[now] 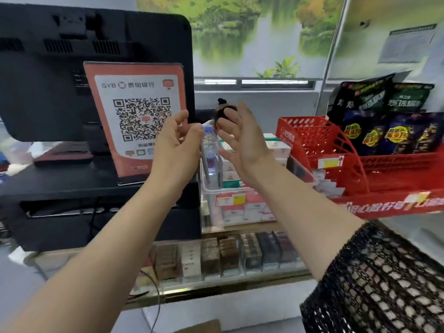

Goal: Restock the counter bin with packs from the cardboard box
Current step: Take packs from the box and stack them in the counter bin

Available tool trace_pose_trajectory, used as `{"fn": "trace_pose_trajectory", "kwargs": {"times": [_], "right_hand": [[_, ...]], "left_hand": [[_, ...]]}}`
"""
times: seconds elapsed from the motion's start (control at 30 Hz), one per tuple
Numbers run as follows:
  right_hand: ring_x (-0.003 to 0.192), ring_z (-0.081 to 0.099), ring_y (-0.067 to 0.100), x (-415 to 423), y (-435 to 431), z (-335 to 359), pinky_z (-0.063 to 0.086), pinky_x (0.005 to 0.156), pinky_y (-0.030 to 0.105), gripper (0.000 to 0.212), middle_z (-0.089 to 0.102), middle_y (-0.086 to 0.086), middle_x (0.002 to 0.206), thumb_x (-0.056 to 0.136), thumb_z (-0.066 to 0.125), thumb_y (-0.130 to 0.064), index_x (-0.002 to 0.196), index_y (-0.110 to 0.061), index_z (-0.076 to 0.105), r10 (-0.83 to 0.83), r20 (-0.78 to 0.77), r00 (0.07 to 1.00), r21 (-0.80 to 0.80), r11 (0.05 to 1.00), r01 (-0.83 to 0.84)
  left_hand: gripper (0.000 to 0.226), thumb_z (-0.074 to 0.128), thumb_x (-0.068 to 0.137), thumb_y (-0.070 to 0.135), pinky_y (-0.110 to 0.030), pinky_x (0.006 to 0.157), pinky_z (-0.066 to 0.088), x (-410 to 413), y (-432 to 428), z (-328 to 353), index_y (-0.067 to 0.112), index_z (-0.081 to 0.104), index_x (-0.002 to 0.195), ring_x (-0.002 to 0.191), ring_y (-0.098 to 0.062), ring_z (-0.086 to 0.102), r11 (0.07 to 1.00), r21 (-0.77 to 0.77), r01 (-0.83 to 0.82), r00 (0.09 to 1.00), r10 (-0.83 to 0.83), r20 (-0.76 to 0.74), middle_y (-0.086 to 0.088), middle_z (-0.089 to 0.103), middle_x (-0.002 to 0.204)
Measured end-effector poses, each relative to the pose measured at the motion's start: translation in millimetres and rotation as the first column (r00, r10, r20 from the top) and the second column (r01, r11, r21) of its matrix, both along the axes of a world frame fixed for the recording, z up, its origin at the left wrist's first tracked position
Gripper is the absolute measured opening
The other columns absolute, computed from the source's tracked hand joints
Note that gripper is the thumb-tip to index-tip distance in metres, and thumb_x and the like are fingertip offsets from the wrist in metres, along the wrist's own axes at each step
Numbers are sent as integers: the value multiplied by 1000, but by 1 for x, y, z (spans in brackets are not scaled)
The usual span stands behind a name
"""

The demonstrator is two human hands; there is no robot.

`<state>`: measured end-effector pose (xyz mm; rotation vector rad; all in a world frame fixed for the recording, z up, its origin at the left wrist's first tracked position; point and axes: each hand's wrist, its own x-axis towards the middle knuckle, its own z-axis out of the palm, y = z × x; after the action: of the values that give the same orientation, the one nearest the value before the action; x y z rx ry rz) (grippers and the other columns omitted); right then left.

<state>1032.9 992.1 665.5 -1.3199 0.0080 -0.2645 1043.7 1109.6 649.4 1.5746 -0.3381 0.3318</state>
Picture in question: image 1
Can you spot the person's left hand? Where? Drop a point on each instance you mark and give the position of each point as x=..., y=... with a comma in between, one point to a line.
x=173, y=159

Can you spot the person's right hand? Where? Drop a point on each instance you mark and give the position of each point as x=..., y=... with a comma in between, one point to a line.
x=248, y=149

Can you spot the person's left thumb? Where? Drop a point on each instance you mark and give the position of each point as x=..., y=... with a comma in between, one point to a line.
x=195, y=132

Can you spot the person's right thumb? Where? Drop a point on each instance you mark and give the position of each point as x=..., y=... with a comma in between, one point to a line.
x=228, y=158

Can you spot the person's right forearm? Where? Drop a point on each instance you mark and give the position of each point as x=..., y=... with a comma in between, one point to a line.
x=305, y=221

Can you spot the person's left forearm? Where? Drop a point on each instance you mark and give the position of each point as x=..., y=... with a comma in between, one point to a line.
x=93, y=260

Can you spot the clear plastic water bottle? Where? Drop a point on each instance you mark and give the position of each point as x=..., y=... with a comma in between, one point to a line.
x=211, y=159

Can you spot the dark round knobbed object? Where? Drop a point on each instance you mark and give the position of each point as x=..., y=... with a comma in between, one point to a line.
x=222, y=112

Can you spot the red and yellow price label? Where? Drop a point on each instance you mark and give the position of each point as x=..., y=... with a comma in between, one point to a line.
x=230, y=199

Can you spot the clear plastic bin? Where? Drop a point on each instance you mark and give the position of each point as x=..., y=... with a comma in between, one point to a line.
x=211, y=204

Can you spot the stack of white small boxes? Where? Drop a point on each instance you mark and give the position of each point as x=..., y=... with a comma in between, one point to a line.
x=249, y=208

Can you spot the orange code sign stand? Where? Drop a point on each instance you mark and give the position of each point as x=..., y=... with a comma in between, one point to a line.
x=135, y=100

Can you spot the row of cigarette packs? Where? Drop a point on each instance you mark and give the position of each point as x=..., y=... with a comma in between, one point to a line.
x=229, y=254

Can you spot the red plastic basket rack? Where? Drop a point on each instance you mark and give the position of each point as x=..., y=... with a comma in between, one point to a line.
x=326, y=145

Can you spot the white and yellow price label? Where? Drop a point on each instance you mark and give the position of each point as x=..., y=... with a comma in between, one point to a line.
x=330, y=162

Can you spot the pile of small white packets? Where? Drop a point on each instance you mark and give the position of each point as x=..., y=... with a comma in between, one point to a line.
x=327, y=185

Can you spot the landscape poster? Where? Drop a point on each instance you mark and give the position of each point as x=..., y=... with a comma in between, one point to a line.
x=249, y=34

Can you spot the glass display counter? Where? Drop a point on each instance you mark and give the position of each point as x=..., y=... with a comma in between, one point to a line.
x=222, y=287

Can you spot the dark red flat case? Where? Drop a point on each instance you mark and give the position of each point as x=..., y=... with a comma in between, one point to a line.
x=62, y=156

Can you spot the dark blue snack packet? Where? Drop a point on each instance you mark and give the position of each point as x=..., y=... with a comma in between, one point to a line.
x=432, y=131
x=364, y=133
x=402, y=133

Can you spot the grey metal pole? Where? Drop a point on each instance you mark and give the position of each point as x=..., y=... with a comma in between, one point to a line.
x=333, y=51

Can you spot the black monitor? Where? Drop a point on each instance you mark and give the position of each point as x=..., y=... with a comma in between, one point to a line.
x=45, y=93

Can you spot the red printed shelf strip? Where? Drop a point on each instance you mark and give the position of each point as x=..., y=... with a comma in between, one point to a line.
x=388, y=204

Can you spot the brown cardboard box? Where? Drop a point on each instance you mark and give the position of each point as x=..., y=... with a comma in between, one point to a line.
x=199, y=327

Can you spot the green and black snack packet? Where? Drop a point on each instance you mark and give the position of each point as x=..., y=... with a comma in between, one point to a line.
x=409, y=98

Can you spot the black mesh sleeve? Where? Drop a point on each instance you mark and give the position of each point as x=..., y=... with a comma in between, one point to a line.
x=378, y=287

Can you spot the grey paper notice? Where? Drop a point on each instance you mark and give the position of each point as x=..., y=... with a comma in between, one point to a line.
x=407, y=45

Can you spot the grey window frame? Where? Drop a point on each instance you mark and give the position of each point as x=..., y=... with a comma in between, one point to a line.
x=256, y=83

